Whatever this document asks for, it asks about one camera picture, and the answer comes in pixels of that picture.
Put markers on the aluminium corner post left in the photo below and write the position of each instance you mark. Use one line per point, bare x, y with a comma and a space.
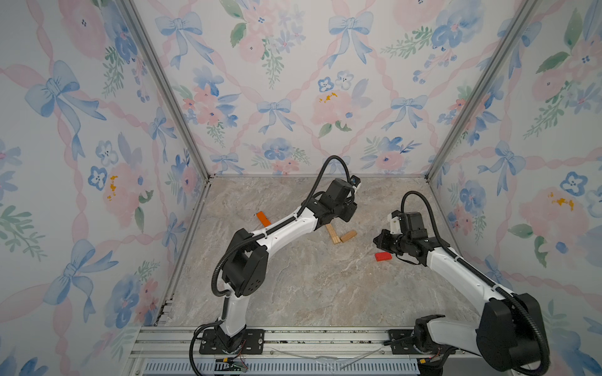
141, 37

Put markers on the red rectangular block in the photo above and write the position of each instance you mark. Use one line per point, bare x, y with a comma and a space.
383, 256

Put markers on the aluminium corner post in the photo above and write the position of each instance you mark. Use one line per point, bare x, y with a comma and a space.
141, 37
502, 51

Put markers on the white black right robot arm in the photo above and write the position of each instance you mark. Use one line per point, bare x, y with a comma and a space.
510, 333

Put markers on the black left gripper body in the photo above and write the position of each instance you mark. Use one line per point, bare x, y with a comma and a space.
345, 213

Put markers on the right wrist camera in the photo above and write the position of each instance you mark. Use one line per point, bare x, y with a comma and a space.
394, 222

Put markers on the small orange block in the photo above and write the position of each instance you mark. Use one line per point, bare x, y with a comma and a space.
265, 222

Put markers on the aluminium corner post right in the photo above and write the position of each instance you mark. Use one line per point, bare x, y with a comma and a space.
502, 51

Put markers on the long natural wood block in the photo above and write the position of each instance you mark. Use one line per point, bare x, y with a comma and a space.
331, 231

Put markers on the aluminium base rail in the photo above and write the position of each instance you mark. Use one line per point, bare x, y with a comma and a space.
296, 351

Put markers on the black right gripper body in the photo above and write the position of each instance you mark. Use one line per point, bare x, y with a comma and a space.
393, 243

